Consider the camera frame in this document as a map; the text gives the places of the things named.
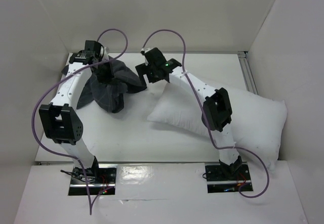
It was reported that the dark grey checked pillowcase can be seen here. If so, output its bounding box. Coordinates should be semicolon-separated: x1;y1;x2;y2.
76;60;147;113

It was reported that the white pillow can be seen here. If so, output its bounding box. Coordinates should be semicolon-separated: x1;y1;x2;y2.
147;83;288;171

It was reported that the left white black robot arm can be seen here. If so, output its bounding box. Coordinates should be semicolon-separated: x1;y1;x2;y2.
38;40;108;183

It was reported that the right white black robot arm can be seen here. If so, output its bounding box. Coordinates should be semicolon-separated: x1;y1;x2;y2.
135;48;242;180

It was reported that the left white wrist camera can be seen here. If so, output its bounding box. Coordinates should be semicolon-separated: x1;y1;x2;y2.
100;46;109;62

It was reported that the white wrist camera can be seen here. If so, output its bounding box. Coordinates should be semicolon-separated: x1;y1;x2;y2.
140;48;152;55
100;46;109;62

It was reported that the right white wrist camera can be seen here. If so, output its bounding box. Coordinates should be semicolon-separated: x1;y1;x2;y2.
140;48;152;55

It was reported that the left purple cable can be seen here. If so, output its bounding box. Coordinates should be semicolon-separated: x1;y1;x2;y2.
30;28;129;214

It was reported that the purple cable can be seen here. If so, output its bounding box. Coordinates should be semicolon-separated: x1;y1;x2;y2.
30;28;129;214
143;29;270;199

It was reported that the aluminium rail at table edge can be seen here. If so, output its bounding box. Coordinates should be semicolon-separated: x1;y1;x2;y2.
237;51;258;95

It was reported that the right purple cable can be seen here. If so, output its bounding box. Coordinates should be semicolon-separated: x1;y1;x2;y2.
143;29;270;199

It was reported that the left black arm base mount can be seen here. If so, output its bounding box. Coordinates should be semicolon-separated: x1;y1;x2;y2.
60;166;117;196

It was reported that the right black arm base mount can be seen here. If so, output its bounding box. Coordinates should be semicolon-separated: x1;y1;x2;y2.
202;162;253;194

